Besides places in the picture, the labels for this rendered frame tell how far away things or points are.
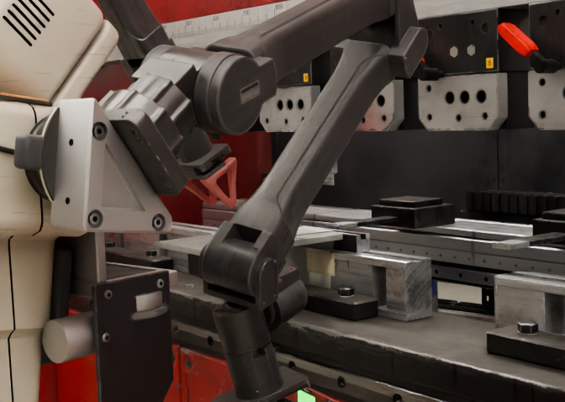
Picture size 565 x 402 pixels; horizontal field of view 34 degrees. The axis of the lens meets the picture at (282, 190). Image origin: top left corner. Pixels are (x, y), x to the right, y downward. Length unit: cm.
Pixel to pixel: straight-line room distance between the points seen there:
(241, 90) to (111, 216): 19
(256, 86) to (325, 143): 21
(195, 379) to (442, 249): 52
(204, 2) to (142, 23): 47
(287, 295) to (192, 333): 69
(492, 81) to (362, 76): 22
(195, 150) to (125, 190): 66
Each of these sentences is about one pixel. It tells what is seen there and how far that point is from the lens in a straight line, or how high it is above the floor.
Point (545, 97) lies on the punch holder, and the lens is 126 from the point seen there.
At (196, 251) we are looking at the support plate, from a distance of 148.
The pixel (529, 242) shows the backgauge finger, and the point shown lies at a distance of 144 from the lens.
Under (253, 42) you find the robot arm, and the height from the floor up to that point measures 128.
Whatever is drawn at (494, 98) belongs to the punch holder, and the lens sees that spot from 131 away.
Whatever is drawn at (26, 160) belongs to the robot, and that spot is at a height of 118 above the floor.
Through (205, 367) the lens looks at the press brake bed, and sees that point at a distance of 176.
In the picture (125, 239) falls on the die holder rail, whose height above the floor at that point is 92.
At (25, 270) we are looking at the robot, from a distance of 96.
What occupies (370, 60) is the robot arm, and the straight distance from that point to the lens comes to 118.
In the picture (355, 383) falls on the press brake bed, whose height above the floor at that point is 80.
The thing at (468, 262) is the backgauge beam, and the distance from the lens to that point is 174.
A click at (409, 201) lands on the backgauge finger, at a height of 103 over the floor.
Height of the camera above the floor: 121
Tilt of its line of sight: 5 degrees down
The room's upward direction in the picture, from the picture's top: 2 degrees counter-clockwise
